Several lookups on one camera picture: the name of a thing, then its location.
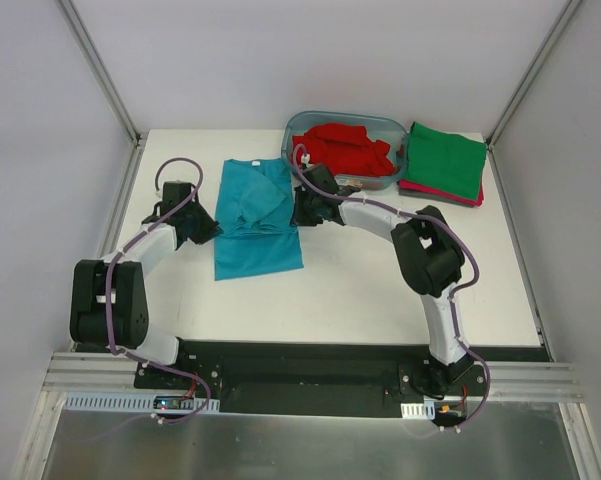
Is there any right aluminium frame post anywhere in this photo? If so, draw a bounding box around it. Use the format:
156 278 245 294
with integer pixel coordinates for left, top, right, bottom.
486 0 585 150

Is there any white cable duct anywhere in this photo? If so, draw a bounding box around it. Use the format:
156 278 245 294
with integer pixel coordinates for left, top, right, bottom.
64 392 220 415
400 401 436 421

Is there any left white cable duct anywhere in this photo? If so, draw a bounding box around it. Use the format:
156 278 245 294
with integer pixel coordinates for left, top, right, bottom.
64 392 220 415

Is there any red t shirt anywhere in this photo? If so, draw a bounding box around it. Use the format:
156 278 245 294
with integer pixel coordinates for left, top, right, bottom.
292 122 396 178

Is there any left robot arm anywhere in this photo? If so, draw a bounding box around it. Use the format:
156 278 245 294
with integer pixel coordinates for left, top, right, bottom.
69 181 221 389

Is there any teal t shirt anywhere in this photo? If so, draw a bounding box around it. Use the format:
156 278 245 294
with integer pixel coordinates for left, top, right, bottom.
214 159 304 281

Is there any clear blue plastic bin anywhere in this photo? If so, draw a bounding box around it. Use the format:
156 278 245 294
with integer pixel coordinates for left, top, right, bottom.
281 110 409 190

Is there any left aluminium table rail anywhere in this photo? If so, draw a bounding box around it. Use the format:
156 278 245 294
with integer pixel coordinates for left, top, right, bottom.
69 142 149 351

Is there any folded green t shirt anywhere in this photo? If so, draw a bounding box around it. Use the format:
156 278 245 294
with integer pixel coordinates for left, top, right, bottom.
400 121 488 200

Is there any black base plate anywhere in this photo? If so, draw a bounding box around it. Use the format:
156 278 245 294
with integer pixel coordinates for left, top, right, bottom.
74 337 496 419

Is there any aluminium frame post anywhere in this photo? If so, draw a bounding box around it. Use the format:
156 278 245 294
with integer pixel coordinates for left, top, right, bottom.
486 0 585 150
55 0 142 146

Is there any left aluminium frame post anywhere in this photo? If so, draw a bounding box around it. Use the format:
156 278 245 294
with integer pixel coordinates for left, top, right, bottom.
55 0 142 146

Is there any right aluminium table rail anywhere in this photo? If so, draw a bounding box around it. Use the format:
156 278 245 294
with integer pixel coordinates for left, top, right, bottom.
487 147 553 358

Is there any right white cable duct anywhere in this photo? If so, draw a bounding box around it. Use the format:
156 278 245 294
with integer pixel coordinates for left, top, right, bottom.
400 401 436 421

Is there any folded pink t shirt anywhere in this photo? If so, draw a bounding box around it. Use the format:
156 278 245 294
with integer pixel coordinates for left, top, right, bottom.
398 132 484 208

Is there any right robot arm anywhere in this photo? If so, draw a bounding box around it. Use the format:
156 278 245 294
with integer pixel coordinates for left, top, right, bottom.
292 164 474 395

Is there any aluminium table rail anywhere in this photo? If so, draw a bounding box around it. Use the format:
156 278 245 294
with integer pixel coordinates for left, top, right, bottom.
487 147 553 358
69 142 149 351

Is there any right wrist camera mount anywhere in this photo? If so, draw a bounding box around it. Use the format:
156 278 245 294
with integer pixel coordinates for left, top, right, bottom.
300 153 311 169

